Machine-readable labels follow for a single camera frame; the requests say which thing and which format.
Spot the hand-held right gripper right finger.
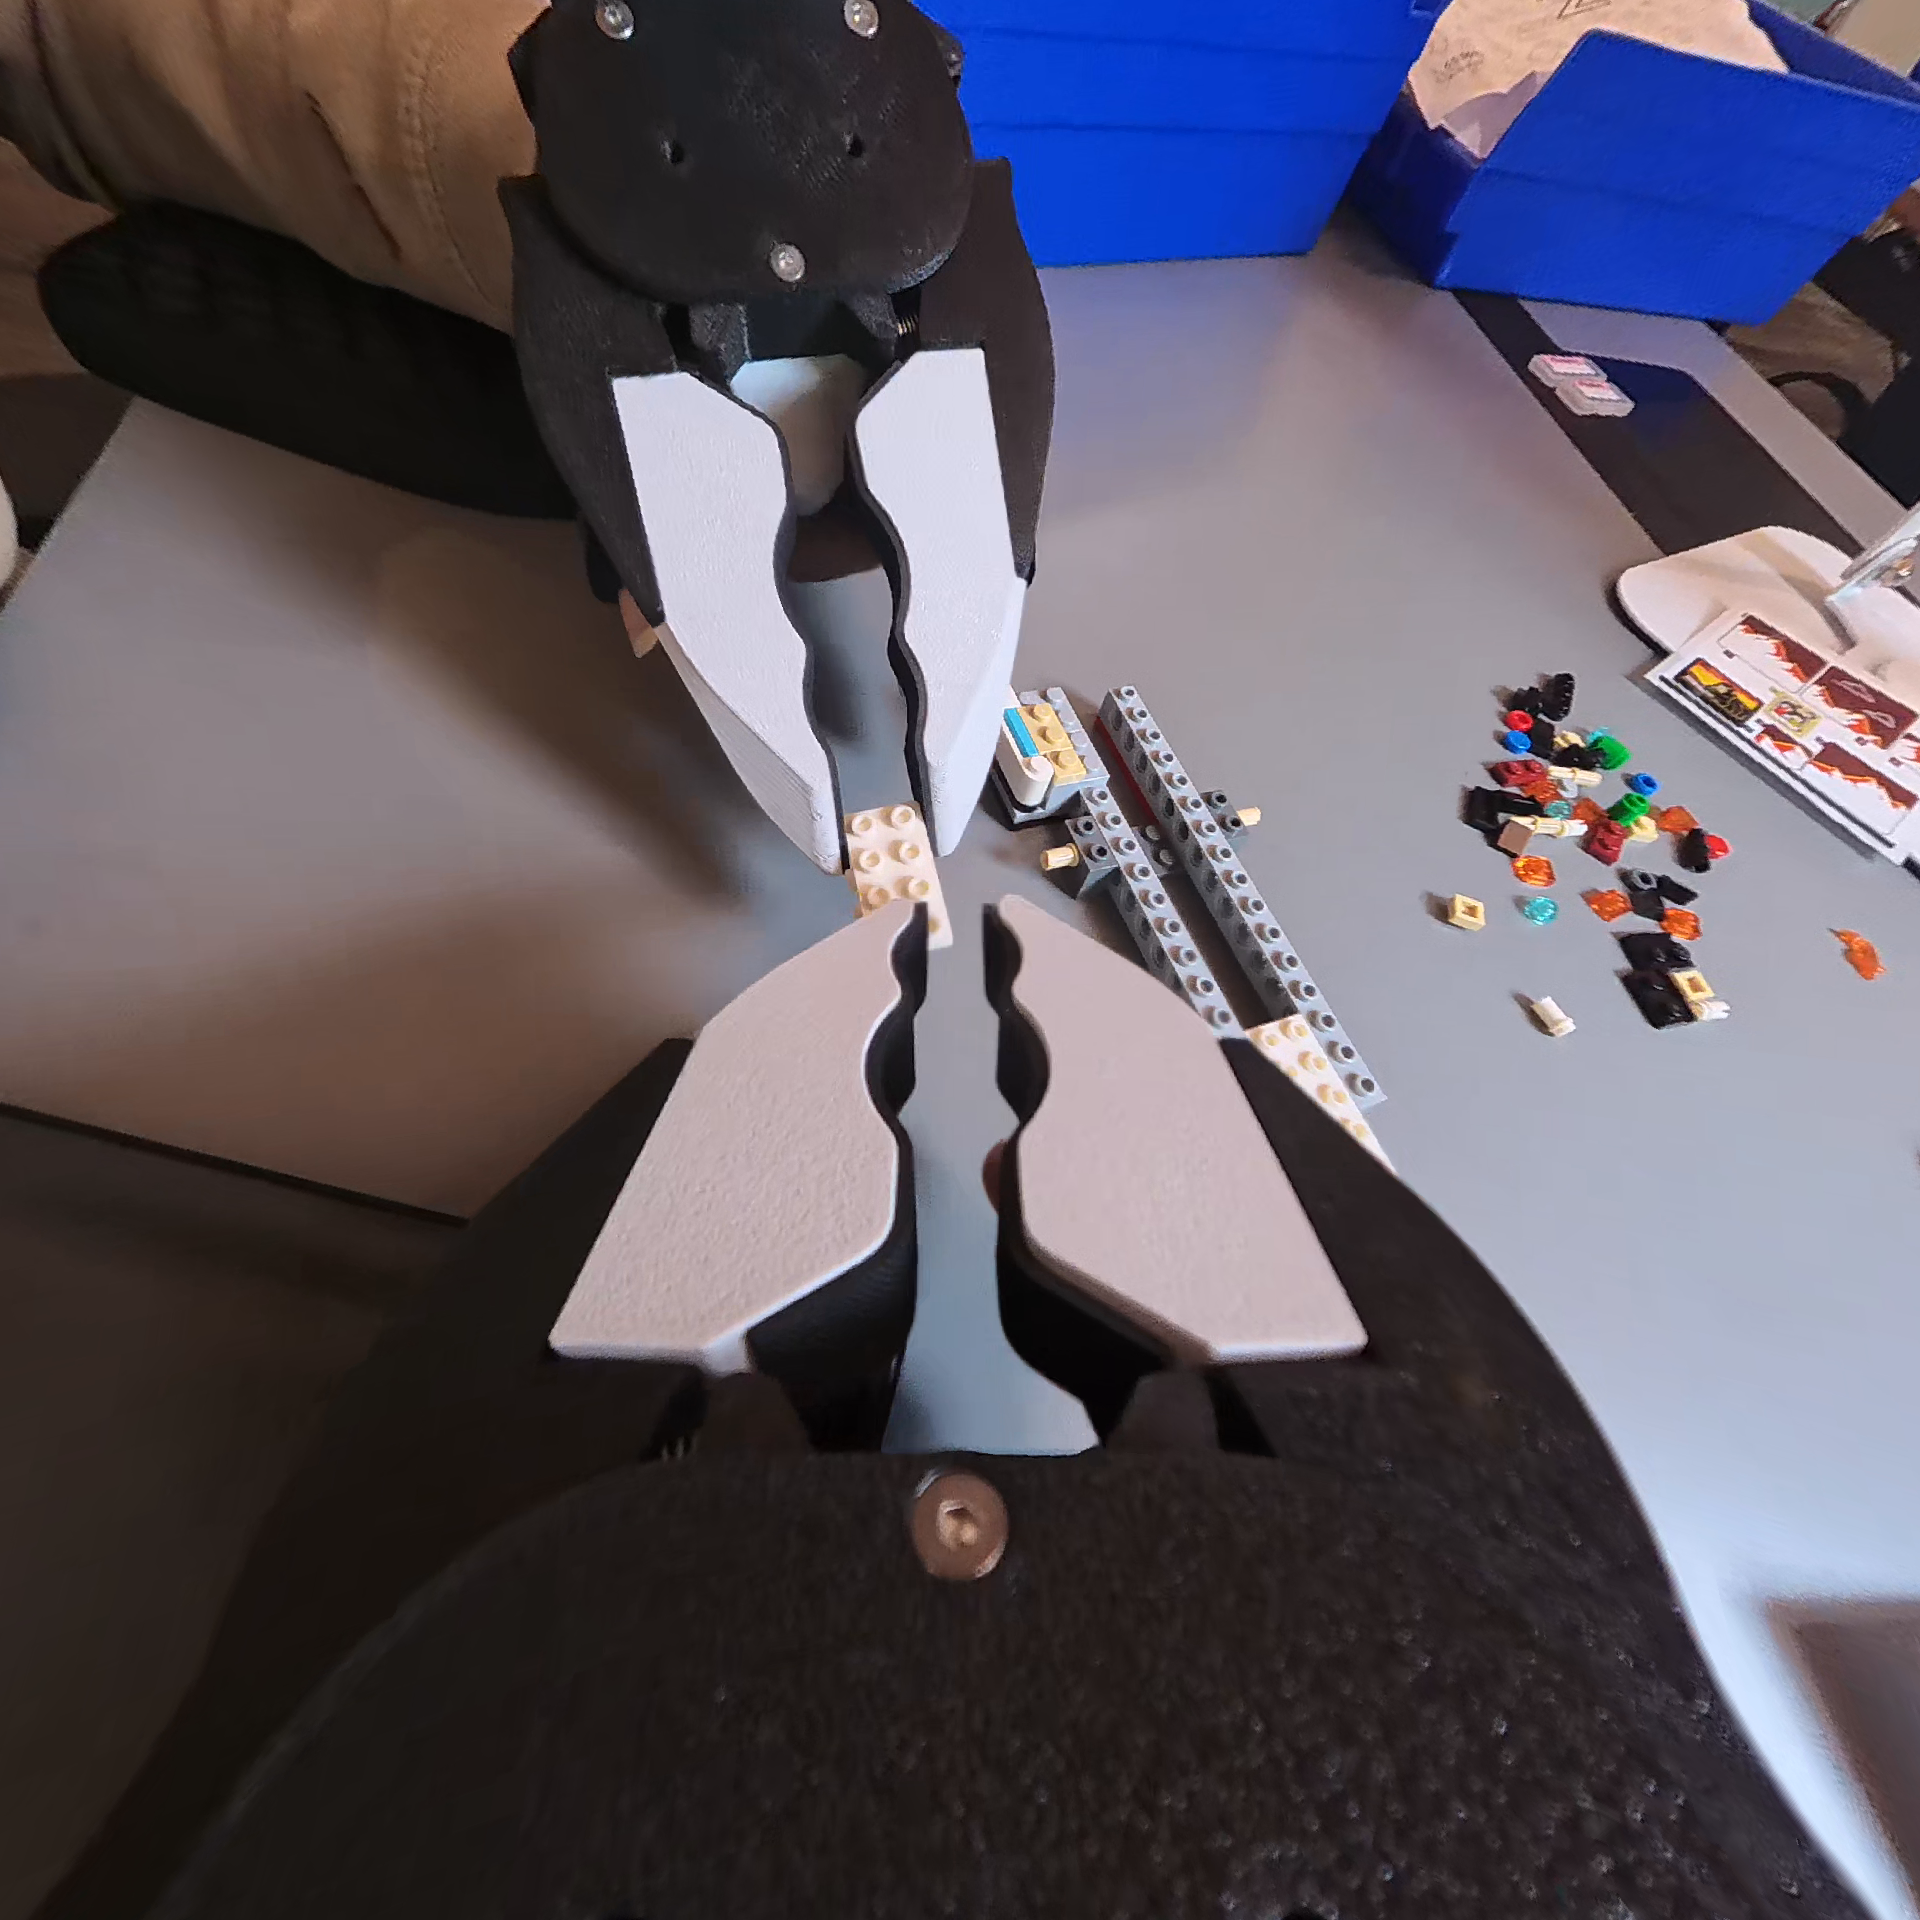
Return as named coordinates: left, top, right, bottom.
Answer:
left=980, top=894, right=1369, bottom=1367

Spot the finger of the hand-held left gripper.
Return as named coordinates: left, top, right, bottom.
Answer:
left=610, top=367, right=845, bottom=876
left=849, top=346, right=1030, bottom=855

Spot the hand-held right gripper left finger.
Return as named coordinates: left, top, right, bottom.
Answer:
left=549, top=901, right=927, bottom=1376

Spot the grey lego beam frame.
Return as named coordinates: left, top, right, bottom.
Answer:
left=990, top=685, right=1390, bottom=1156

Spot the white book stand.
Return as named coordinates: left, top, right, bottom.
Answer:
left=1615, top=502, right=1920, bottom=660

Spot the person's left forearm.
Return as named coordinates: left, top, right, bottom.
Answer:
left=0, top=0, right=565, bottom=331

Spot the pile of small lego pieces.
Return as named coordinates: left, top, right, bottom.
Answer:
left=1462, top=670, right=1737, bottom=1031

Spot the white printed paper bag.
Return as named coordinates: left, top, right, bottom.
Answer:
left=1408, top=0, right=1794, bottom=163

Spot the sticker sheet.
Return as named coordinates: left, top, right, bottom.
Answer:
left=1644, top=612, right=1920, bottom=870

